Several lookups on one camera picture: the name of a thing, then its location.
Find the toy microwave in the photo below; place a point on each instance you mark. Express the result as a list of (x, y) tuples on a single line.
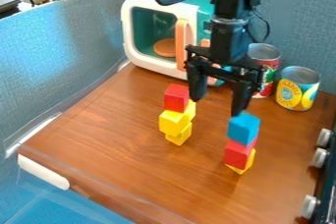
[(144, 21)]

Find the red can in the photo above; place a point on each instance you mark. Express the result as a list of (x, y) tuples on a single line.
[(269, 67)]

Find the toy stove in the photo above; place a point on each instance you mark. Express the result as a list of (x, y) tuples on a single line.
[(326, 175)]

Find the yellow block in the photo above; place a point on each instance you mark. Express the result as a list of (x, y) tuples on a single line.
[(172, 121), (247, 165), (180, 138)]

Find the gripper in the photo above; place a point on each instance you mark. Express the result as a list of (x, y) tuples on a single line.
[(227, 41)]

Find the blue block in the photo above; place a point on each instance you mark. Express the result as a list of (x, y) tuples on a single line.
[(243, 128)]

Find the yellow can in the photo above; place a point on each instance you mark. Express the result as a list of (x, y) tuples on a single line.
[(297, 92)]

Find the red block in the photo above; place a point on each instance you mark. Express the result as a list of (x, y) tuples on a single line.
[(176, 98), (237, 156)]

